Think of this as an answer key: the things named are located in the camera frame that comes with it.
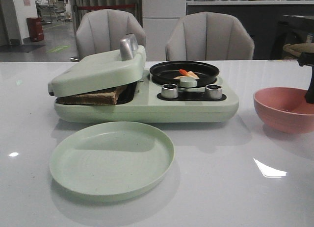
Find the black frying pan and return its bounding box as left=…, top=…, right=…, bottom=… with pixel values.
left=150, top=61, right=220, bottom=87

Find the pink bowl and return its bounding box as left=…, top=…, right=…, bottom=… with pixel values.
left=253, top=87, right=314, bottom=134

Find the right grey chair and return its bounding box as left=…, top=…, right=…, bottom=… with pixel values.
left=165, top=12, right=255, bottom=61

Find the green round plate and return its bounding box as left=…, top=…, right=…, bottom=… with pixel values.
left=50, top=122, right=175, bottom=202

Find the green breakfast maker base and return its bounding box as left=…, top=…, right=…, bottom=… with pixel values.
left=54, top=70, right=239, bottom=123

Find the left silver knob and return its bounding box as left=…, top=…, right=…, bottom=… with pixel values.
left=160, top=83, right=179, bottom=99

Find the silver knob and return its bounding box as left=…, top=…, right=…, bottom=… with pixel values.
left=160, top=83, right=179, bottom=99
left=205, top=84, right=223, bottom=100

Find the orange shrimp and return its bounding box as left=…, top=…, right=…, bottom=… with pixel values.
left=174, top=69, right=200, bottom=79

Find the red barrier belt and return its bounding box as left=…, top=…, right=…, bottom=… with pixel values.
left=75, top=3, right=137, bottom=10

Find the white cabinet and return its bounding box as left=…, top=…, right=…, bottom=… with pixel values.
left=142, top=0, right=186, bottom=61

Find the green breakfast maker lid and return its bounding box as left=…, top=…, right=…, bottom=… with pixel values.
left=48, top=34, right=146, bottom=97

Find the right silver knob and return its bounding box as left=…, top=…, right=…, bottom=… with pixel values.
left=205, top=84, right=223, bottom=100

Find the left grey chair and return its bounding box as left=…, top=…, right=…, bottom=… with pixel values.
left=76, top=9, right=146, bottom=60

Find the black washing machine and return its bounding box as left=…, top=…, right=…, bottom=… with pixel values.
left=270, top=15, right=314, bottom=59

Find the red bin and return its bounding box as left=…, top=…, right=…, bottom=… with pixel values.
left=26, top=17, right=44, bottom=42

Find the dark counter cabinet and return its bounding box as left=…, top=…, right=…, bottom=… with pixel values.
left=186, top=0, right=314, bottom=60

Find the grey curtain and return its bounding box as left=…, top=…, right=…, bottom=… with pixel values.
left=70, top=0, right=142, bottom=29

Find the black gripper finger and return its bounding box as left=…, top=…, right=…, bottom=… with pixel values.
left=296, top=51, right=314, bottom=104

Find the bread slice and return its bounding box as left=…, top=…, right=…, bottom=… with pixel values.
left=56, top=85, right=127, bottom=105

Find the grey chair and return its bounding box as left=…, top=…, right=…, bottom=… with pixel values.
left=165, top=12, right=255, bottom=61
left=76, top=9, right=146, bottom=60

